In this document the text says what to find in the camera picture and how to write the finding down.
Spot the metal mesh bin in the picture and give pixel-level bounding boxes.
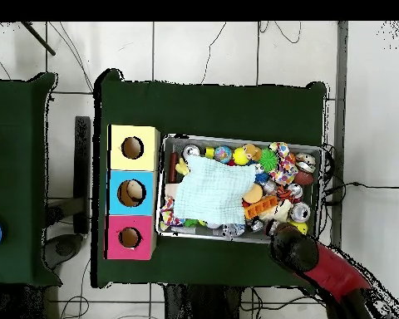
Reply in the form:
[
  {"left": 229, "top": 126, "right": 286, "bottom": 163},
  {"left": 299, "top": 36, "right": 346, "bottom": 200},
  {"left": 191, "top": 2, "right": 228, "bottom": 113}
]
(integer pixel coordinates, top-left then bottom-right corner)
[{"left": 155, "top": 133, "right": 323, "bottom": 248}]

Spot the wooden three-hole box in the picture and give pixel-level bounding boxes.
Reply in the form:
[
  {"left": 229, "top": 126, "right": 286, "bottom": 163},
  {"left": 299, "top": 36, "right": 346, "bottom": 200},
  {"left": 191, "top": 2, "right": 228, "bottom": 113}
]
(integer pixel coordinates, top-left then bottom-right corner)
[{"left": 104, "top": 124, "right": 161, "bottom": 261}]

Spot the mint waffle cloth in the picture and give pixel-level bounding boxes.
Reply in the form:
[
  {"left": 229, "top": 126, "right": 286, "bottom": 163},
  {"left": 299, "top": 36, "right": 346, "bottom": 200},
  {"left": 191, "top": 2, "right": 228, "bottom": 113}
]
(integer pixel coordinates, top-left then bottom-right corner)
[{"left": 173, "top": 154, "right": 258, "bottom": 227}]

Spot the silver drink can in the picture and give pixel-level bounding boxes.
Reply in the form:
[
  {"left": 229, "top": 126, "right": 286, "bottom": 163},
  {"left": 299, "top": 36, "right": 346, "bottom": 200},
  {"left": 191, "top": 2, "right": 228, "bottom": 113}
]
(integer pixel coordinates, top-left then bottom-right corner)
[
  {"left": 289, "top": 201, "right": 312, "bottom": 223},
  {"left": 182, "top": 145, "right": 201, "bottom": 160}
]

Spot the globe print ball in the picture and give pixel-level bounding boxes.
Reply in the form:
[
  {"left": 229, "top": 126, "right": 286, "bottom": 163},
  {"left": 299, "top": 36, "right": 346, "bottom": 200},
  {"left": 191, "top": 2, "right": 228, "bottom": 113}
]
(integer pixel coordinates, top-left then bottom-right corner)
[{"left": 214, "top": 145, "right": 233, "bottom": 164}]

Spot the plain yellow ball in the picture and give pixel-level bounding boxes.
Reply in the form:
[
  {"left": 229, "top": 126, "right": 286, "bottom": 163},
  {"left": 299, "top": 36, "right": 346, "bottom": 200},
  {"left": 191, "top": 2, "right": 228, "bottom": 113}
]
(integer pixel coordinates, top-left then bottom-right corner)
[
  {"left": 231, "top": 146, "right": 251, "bottom": 166},
  {"left": 288, "top": 220, "right": 309, "bottom": 236}
]

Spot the brown teddy bear plush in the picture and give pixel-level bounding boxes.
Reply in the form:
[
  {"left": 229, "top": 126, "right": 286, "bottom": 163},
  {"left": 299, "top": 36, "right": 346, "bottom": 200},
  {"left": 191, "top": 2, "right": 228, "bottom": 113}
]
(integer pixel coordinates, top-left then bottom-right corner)
[{"left": 242, "top": 143, "right": 264, "bottom": 163}]

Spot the orange plastic block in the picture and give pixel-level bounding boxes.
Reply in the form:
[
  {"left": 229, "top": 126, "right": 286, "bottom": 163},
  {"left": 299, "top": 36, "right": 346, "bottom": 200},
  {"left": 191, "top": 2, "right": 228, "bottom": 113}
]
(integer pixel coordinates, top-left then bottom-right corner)
[{"left": 244, "top": 194, "right": 279, "bottom": 220}]

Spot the dark green tablecloth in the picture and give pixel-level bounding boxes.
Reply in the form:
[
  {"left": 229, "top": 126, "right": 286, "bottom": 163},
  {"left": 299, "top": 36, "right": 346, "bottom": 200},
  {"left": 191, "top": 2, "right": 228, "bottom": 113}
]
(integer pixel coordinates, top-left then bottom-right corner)
[{"left": 91, "top": 68, "right": 328, "bottom": 289}]

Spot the green spiky ball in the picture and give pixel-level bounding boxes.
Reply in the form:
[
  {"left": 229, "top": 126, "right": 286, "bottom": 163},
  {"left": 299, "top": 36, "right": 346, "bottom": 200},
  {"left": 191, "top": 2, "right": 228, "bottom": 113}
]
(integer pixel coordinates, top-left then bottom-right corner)
[{"left": 258, "top": 147, "right": 278, "bottom": 173}]

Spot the polka-dot colourful cloth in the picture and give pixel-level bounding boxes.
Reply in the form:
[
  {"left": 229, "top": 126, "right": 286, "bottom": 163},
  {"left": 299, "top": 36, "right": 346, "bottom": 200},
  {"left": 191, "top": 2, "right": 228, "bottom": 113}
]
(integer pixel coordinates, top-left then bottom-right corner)
[{"left": 268, "top": 141, "right": 299, "bottom": 186}]

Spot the black upright stand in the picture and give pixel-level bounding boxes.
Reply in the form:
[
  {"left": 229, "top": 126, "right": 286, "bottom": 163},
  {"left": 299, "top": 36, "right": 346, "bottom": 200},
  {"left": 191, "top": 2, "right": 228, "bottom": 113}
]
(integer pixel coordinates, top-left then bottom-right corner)
[{"left": 73, "top": 115, "right": 91, "bottom": 235}]

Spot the grey rounded base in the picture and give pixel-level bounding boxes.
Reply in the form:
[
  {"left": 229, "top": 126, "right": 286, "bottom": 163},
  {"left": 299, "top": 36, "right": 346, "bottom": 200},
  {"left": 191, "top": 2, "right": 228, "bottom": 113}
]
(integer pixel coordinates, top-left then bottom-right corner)
[{"left": 41, "top": 233, "right": 85, "bottom": 271}]

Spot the black rod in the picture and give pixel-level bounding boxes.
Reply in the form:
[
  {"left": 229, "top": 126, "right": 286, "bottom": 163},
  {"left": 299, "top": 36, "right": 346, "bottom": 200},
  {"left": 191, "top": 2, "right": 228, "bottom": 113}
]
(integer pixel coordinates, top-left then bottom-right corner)
[{"left": 21, "top": 21, "right": 57, "bottom": 56}]

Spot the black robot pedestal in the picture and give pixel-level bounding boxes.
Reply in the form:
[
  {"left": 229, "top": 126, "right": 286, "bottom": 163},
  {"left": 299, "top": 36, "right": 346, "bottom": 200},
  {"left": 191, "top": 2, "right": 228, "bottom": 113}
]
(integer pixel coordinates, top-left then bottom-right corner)
[{"left": 162, "top": 283, "right": 244, "bottom": 319}]

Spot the black cable with plug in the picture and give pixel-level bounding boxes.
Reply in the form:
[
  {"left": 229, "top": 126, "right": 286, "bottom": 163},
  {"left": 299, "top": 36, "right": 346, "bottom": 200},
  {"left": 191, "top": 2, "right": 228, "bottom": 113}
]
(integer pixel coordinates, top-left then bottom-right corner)
[{"left": 322, "top": 180, "right": 399, "bottom": 205}]

